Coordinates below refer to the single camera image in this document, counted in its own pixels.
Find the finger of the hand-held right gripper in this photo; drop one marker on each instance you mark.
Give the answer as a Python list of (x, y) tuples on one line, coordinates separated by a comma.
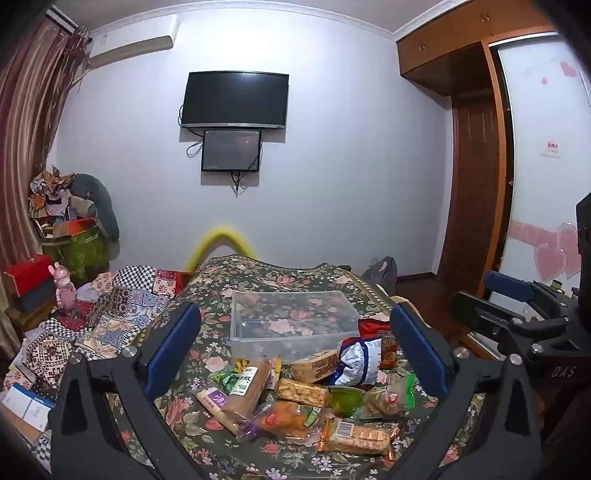
[(475, 311), (508, 286)]

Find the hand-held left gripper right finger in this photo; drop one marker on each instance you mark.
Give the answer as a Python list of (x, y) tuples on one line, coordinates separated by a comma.
[(418, 353)]

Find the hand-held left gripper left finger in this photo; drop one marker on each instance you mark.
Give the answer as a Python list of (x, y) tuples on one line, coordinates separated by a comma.
[(173, 344)]

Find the red snack bag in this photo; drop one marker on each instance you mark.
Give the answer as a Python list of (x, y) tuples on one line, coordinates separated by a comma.
[(379, 341)]

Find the clear packet with red label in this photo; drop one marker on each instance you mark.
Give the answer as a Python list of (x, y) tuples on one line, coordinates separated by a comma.
[(385, 401)]

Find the blue white chip bag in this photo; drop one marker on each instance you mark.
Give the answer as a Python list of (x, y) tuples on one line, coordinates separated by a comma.
[(358, 364)]

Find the small green snack packet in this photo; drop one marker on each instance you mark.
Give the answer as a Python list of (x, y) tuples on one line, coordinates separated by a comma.
[(225, 379)]

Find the purple label snack packet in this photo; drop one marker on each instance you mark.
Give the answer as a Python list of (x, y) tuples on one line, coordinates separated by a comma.
[(213, 402)]

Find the brown bread loaf packet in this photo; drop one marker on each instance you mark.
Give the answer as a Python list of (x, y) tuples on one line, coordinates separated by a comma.
[(247, 387)]

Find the orange biscuit packet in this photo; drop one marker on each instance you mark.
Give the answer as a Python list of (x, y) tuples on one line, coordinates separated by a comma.
[(358, 438)]

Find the beige cake packet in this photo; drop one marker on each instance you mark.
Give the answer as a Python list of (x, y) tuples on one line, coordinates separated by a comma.
[(314, 365)]

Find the yellow snack packet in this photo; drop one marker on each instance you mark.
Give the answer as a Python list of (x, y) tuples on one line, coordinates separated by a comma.
[(278, 367)]

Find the peanut brittle packet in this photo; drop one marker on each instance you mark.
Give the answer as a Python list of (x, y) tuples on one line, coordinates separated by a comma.
[(302, 392)]

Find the clear plastic storage bin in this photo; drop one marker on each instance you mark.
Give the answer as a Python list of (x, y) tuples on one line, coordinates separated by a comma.
[(295, 344)]

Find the orange fried snack packet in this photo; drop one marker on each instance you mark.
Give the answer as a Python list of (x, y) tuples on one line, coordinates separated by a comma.
[(286, 417)]

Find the patchwork quilt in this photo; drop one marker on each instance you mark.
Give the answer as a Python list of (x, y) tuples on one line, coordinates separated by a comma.
[(120, 314)]

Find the grey bag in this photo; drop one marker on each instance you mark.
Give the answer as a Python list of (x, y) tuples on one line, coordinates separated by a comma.
[(381, 274)]

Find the white heart-print sliding door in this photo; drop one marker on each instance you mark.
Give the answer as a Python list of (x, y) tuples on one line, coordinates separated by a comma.
[(540, 198)]

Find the brown wooden door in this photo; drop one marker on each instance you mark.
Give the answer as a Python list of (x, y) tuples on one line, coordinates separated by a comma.
[(473, 184)]

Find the pink rabbit toy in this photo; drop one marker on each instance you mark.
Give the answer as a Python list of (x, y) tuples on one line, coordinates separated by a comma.
[(64, 288)]

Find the yellow foam hoop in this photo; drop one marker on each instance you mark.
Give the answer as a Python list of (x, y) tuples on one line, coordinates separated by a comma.
[(226, 233)]

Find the green bag with clutter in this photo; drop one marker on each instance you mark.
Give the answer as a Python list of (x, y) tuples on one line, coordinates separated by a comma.
[(81, 256)]

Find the dark grey box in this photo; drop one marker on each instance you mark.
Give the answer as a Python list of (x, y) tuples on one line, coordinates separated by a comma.
[(39, 297)]

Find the red white door sticker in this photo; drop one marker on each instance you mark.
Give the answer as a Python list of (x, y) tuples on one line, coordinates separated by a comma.
[(550, 147)]

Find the orange red flat box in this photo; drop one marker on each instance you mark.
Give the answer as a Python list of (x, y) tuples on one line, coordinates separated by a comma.
[(74, 228)]

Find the blue white cardboard box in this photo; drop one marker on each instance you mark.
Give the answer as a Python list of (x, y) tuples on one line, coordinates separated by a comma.
[(30, 406)]

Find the grey pillow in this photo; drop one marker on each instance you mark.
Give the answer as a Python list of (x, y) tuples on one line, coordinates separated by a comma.
[(104, 203)]

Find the pile of patterned clothes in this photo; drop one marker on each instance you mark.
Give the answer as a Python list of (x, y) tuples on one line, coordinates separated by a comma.
[(48, 194)]

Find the wooden wardrobe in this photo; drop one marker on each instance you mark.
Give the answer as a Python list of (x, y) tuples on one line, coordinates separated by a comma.
[(443, 50)]

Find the striped brown curtain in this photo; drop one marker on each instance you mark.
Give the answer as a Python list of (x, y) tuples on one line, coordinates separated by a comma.
[(27, 138)]

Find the white air conditioner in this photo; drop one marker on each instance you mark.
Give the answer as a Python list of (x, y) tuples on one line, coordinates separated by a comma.
[(131, 44)]

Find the small black wall monitor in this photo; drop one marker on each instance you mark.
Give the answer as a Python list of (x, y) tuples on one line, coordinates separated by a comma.
[(231, 150)]

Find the large black wall television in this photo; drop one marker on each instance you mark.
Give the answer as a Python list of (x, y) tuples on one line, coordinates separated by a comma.
[(235, 98)]

